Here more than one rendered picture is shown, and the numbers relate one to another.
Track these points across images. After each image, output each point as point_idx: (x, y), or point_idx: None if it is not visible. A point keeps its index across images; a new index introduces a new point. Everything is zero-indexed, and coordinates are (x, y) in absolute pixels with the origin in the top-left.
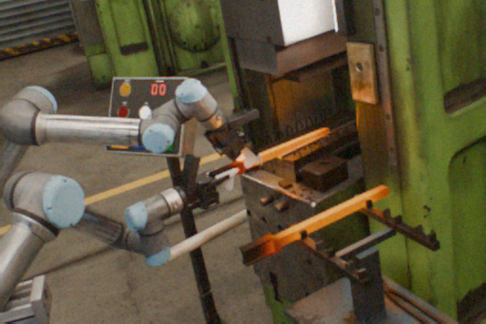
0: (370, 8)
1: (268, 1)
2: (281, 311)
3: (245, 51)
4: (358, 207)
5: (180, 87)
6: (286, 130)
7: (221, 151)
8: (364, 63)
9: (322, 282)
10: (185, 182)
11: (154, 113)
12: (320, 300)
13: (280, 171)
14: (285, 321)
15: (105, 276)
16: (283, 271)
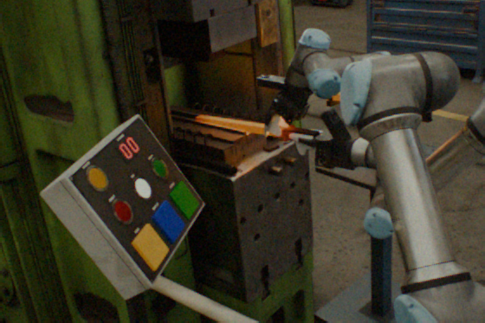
0: None
1: None
2: (268, 306)
3: (221, 29)
4: None
5: (317, 37)
6: (184, 137)
7: (292, 118)
8: (272, 8)
9: (309, 209)
10: (346, 133)
11: (332, 68)
12: (367, 177)
13: (251, 147)
14: (268, 316)
15: None
16: (275, 248)
